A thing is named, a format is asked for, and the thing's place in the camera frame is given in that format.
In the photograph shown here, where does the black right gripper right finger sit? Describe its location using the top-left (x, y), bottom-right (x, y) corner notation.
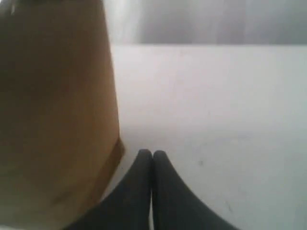
top-left (152, 150), bottom-right (237, 230)

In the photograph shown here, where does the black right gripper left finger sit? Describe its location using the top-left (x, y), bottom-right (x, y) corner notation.
top-left (65, 149), bottom-right (153, 230)

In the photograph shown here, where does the brown paper bag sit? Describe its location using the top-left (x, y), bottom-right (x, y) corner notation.
top-left (0, 0), bottom-right (121, 230)

